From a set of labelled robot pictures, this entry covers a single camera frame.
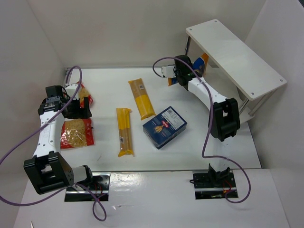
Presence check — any red macaroni bag lower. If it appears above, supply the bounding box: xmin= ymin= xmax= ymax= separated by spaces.
xmin=60 ymin=118 xmax=95 ymax=149

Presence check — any red macaroni bag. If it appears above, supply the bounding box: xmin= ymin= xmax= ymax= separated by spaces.
xmin=78 ymin=83 xmax=93 ymax=108
xmin=60 ymin=118 xmax=95 ymax=149

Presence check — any red macaroni bag upper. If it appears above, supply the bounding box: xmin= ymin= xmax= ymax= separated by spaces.
xmin=78 ymin=83 xmax=93 ymax=108

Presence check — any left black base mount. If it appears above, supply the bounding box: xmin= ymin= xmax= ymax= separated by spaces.
xmin=64 ymin=171 xmax=111 ymax=202

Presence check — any yellow spaghetti pack left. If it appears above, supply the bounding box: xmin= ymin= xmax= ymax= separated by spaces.
xmin=116 ymin=108 xmax=134 ymax=157

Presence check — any white two-tier shelf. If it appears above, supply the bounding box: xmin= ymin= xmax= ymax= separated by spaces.
xmin=186 ymin=19 xmax=286 ymax=123

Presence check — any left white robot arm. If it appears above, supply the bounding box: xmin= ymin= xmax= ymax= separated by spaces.
xmin=23 ymin=83 xmax=94 ymax=194

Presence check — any purple cable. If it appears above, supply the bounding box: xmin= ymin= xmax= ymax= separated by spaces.
xmin=0 ymin=65 xmax=107 ymax=221
xmin=152 ymin=56 xmax=252 ymax=204

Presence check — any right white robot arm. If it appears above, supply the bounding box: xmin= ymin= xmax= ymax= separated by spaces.
xmin=174 ymin=55 xmax=240 ymax=186

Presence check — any yellow spaghetti pack right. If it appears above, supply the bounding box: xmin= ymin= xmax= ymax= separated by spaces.
xmin=128 ymin=78 xmax=156 ymax=120

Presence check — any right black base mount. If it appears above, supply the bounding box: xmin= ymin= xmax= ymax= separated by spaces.
xmin=189 ymin=170 xmax=238 ymax=200

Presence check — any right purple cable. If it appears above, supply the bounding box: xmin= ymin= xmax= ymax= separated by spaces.
xmin=152 ymin=56 xmax=252 ymax=204

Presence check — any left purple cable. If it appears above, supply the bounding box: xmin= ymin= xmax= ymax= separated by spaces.
xmin=0 ymin=65 xmax=107 ymax=221

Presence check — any blue orange pasta bag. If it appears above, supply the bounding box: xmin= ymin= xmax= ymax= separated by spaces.
xmin=168 ymin=54 xmax=209 ymax=89

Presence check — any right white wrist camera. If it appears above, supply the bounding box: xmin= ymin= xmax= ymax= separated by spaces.
xmin=161 ymin=65 xmax=176 ymax=78

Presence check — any aluminium rail left edge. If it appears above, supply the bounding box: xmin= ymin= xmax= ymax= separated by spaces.
xmin=64 ymin=67 xmax=73 ymax=85

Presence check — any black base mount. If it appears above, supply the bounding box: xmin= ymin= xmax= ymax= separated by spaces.
xmin=64 ymin=171 xmax=111 ymax=202
xmin=189 ymin=170 xmax=238 ymax=200

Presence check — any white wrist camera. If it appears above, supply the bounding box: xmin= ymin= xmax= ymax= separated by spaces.
xmin=161 ymin=65 xmax=176 ymax=78
xmin=65 ymin=84 xmax=78 ymax=97

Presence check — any yellow spaghetti pack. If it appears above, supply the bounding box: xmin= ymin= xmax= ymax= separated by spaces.
xmin=116 ymin=108 xmax=134 ymax=157
xmin=128 ymin=78 xmax=156 ymax=120

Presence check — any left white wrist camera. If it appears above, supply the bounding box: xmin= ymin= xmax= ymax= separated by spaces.
xmin=65 ymin=84 xmax=78 ymax=97

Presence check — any dark blue pasta box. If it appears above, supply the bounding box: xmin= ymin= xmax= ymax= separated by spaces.
xmin=142 ymin=106 xmax=188 ymax=149

